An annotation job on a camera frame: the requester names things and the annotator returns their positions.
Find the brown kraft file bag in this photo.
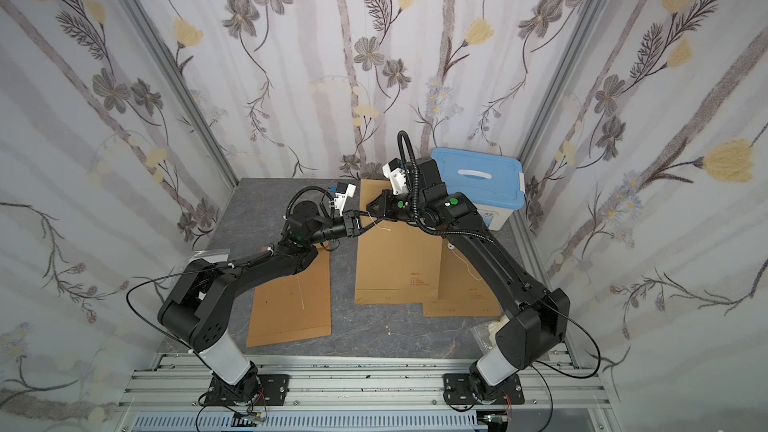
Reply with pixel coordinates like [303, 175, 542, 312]
[246, 248, 332, 347]
[353, 178, 445, 306]
[423, 240, 501, 318]

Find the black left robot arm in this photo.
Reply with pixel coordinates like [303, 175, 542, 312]
[157, 201, 378, 387]

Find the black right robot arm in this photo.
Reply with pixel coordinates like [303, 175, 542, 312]
[366, 159, 570, 394]

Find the clear plastic bag left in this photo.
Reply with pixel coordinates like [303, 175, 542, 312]
[175, 249, 230, 272]

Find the plastic bag with white stuff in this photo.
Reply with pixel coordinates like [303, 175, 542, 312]
[471, 317, 508, 354]

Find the blue lidded white storage box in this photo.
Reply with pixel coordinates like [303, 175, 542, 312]
[431, 148, 525, 231]

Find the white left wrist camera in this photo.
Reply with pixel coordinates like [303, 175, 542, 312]
[332, 182, 356, 215]

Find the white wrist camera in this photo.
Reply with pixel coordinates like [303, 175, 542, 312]
[332, 182, 356, 215]
[382, 158, 409, 196]

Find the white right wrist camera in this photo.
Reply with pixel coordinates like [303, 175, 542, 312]
[382, 158, 409, 196]

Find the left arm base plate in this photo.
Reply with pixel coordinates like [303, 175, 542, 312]
[200, 373, 290, 407]

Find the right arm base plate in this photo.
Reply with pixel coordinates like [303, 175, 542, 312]
[442, 373, 525, 408]

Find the white slotted cable duct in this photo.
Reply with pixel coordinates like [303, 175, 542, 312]
[127, 410, 488, 431]

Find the aluminium rail frame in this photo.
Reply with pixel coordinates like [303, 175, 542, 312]
[108, 346, 620, 431]

